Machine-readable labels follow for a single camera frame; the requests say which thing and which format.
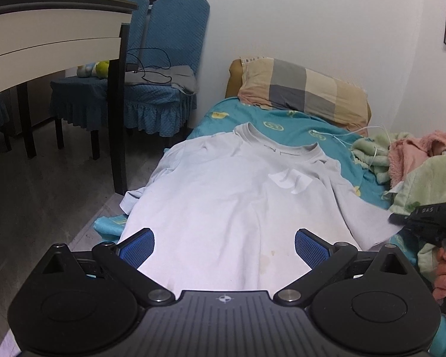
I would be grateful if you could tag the plaid pillow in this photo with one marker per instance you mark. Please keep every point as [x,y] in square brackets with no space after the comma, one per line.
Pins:
[273,84]

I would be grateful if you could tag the blue covered chair far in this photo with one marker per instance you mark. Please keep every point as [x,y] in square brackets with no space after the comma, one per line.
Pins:
[137,31]

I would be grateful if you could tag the grey cloth on chair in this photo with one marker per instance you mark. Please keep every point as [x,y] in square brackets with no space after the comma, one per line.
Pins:
[180,77]

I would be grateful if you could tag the pink fleece blanket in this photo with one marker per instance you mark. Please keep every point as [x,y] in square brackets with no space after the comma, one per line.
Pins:
[407,154]

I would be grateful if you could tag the teal patterned bed sheet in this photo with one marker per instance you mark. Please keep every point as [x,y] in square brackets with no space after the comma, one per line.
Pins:
[290,128]

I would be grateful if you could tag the white t-shirt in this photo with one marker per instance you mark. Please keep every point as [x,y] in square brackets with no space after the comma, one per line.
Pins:
[225,208]

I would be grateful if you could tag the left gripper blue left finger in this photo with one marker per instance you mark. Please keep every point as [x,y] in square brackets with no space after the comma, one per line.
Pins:
[121,262]

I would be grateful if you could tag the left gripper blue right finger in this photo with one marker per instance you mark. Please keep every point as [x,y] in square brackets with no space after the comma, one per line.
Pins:
[328,264]

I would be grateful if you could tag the yellow green plush toy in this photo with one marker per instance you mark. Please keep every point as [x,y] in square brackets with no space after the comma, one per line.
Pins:
[99,69]

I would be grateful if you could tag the green cartoon fleece blanket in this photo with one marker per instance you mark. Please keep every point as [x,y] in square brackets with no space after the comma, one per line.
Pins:
[425,185]

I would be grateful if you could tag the white black desk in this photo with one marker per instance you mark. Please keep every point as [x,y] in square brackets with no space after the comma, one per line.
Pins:
[41,37]

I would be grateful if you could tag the blue covered chair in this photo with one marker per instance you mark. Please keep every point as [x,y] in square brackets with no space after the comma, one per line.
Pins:
[165,43]
[137,31]

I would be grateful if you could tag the blue covered chair near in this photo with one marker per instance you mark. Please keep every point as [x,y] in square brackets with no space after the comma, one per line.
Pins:
[165,43]

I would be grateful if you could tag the person right hand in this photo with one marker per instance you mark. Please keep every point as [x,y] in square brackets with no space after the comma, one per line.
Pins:
[439,292]

